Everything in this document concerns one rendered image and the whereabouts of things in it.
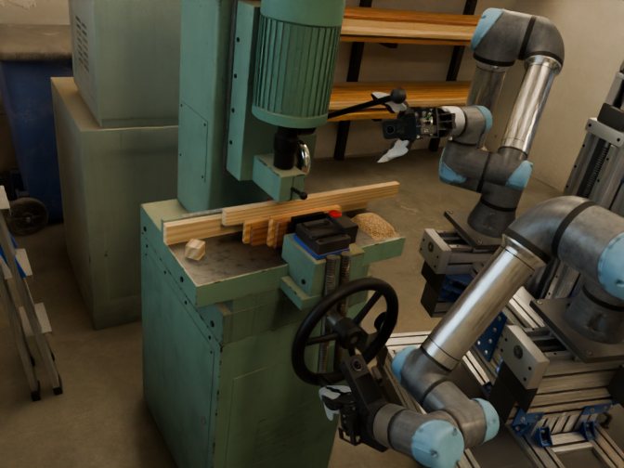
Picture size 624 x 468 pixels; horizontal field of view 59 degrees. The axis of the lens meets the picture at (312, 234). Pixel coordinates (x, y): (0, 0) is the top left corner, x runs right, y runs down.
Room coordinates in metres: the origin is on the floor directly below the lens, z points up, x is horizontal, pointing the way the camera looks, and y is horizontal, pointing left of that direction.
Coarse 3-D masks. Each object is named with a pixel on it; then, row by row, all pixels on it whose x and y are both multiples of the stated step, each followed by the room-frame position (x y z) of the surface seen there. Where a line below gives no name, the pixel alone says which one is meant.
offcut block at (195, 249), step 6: (192, 240) 1.06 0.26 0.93; (198, 240) 1.06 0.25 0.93; (186, 246) 1.04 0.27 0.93; (192, 246) 1.04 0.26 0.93; (198, 246) 1.04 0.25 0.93; (204, 246) 1.06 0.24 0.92; (186, 252) 1.04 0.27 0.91; (192, 252) 1.03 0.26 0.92; (198, 252) 1.03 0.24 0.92; (204, 252) 1.06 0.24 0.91; (192, 258) 1.03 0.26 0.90; (198, 258) 1.03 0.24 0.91
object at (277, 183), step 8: (256, 160) 1.27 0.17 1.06; (264, 160) 1.26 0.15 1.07; (272, 160) 1.27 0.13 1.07; (256, 168) 1.27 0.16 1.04; (264, 168) 1.24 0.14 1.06; (272, 168) 1.22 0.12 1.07; (296, 168) 1.24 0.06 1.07; (256, 176) 1.27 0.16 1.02; (264, 176) 1.24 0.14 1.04; (272, 176) 1.21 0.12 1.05; (280, 176) 1.18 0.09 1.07; (288, 176) 1.19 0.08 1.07; (296, 176) 1.21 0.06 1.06; (304, 176) 1.22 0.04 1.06; (264, 184) 1.24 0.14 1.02; (272, 184) 1.21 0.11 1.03; (280, 184) 1.18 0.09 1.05; (288, 184) 1.19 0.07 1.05; (296, 184) 1.21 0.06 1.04; (272, 192) 1.20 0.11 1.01; (280, 192) 1.18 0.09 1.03; (288, 192) 1.20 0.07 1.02; (280, 200) 1.18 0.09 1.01; (288, 200) 1.20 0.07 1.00
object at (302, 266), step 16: (288, 240) 1.09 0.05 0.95; (288, 256) 1.08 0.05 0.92; (304, 256) 1.03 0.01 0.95; (352, 256) 1.06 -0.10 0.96; (288, 272) 1.07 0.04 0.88; (304, 272) 1.03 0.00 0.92; (320, 272) 1.01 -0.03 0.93; (336, 272) 1.04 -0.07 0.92; (352, 272) 1.07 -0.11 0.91; (304, 288) 1.02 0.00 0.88; (320, 288) 1.02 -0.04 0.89
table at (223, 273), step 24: (216, 240) 1.13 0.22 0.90; (240, 240) 1.14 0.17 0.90; (360, 240) 1.24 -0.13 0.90; (384, 240) 1.26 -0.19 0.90; (168, 264) 1.06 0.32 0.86; (192, 264) 1.01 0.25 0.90; (216, 264) 1.03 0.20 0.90; (240, 264) 1.04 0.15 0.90; (264, 264) 1.06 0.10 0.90; (288, 264) 1.08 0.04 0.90; (192, 288) 0.95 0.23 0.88; (216, 288) 0.96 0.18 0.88; (240, 288) 1.00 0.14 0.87; (264, 288) 1.04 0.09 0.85; (288, 288) 1.03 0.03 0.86
